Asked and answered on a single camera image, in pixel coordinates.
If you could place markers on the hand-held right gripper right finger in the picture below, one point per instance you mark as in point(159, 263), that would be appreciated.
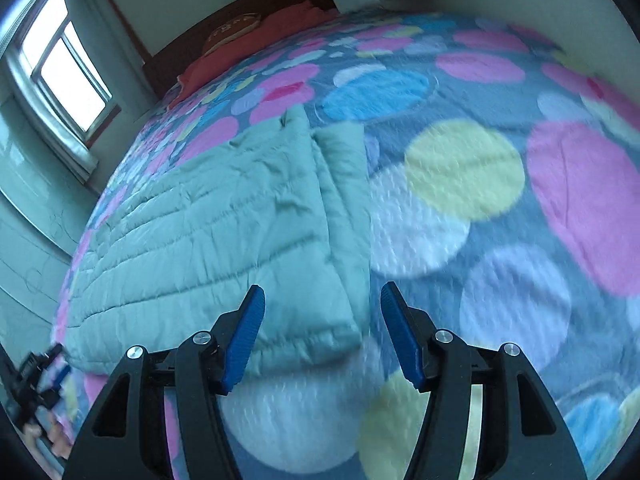
point(400, 335)

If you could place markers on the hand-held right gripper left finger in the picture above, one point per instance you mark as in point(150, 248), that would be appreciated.
point(245, 340)

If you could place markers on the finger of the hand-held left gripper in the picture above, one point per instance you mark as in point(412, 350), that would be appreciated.
point(47, 355)
point(62, 377)

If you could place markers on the light green quilted down jacket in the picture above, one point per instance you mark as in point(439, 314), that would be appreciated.
point(215, 240)

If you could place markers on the person's left hand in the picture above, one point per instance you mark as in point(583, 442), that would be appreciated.
point(55, 442)

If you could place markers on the glass-door wardrobe with circles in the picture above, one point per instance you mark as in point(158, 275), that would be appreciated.
point(30, 240)

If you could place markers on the circle-print bedspread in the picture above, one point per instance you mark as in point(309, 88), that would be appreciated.
point(475, 210)

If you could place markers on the small white-framed window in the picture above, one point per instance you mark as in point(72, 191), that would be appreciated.
point(65, 70)

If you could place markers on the brown cushion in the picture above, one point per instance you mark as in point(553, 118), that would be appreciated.
point(232, 32)

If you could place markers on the dark wooden headboard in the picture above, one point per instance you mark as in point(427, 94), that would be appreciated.
point(200, 35)

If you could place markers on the red pillow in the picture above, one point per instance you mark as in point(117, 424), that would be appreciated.
point(285, 22)

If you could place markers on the pale curtain beside headboard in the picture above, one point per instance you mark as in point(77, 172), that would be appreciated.
point(100, 15)

